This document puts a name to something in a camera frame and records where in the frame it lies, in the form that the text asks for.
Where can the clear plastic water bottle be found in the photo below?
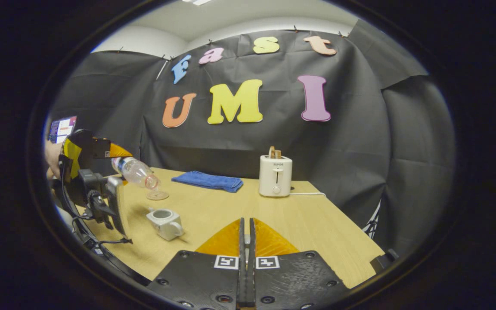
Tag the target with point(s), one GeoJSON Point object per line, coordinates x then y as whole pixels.
{"type": "Point", "coordinates": [136, 172]}

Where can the white toaster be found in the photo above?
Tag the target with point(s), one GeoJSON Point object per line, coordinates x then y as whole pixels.
{"type": "Point", "coordinates": [275, 176]}

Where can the computer monitor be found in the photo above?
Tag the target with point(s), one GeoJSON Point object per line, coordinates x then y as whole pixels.
{"type": "Point", "coordinates": [62, 129]}

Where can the blue towel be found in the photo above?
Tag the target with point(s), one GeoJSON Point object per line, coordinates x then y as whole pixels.
{"type": "Point", "coordinates": [207, 181]}

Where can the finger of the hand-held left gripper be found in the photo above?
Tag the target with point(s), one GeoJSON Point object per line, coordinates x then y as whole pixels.
{"type": "Point", "coordinates": [71, 159]}
{"type": "Point", "coordinates": [91, 144]}

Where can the ceiling light panel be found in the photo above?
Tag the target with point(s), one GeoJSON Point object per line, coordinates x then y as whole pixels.
{"type": "Point", "coordinates": [196, 1]}

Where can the toast bread slice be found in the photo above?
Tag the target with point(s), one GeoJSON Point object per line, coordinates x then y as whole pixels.
{"type": "Point", "coordinates": [274, 152]}

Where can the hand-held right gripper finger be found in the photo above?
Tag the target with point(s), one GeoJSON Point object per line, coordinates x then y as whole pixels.
{"type": "Point", "coordinates": [252, 245]}
{"type": "Point", "coordinates": [242, 245]}

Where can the white teacup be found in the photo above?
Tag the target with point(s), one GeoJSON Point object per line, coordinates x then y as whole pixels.
{"type": "Point", "coordinates": [166, 226]}

